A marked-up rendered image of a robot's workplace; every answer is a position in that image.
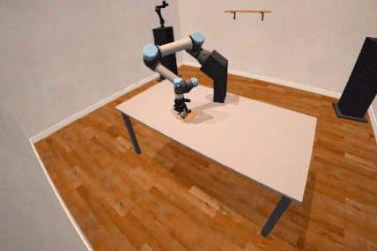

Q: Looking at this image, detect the tan mat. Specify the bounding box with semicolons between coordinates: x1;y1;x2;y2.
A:
176;112;196;122

